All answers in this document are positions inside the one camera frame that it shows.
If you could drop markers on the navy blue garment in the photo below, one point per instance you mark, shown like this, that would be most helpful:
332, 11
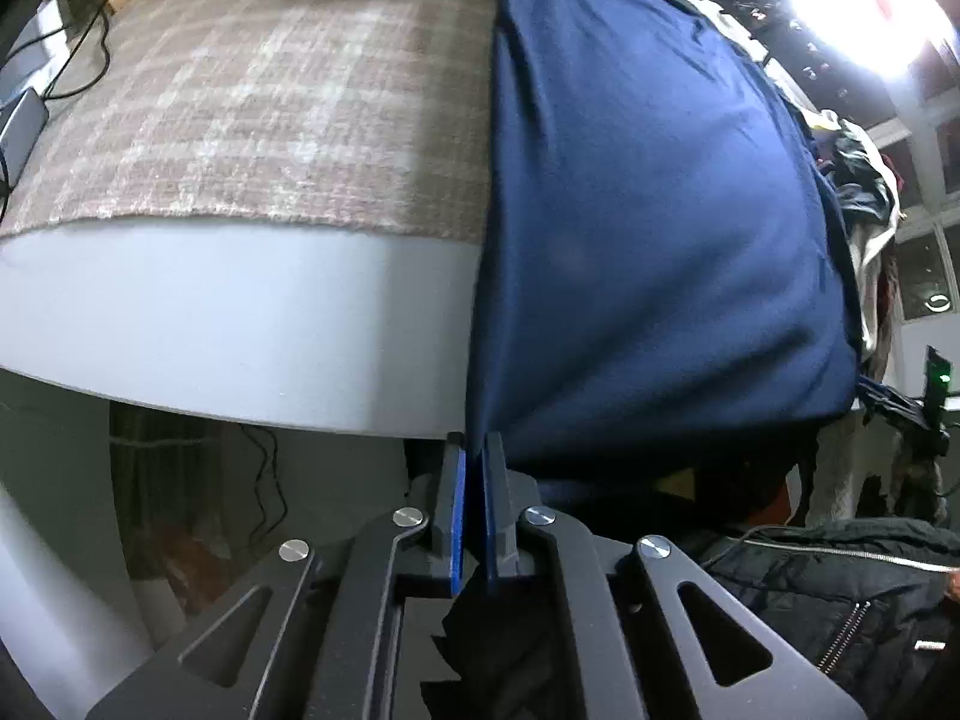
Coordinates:
645, 240

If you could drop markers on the beige plaid blanket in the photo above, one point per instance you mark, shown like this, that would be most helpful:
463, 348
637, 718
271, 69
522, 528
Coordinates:
262, 105

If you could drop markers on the grey flat device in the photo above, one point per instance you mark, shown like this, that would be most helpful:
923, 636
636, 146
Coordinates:
21, 127

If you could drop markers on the pile of mixed clothes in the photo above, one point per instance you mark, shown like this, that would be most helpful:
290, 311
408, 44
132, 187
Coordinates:
862, 195

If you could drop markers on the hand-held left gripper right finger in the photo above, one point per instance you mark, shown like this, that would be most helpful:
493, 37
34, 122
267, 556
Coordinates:
493, 521

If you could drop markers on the white round table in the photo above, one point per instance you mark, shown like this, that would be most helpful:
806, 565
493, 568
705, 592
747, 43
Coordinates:
225, 322

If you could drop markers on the black jacket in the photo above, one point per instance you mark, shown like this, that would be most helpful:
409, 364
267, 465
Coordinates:
825, 615

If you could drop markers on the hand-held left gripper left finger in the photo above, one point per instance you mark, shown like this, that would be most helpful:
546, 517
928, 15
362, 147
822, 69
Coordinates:
457, 521

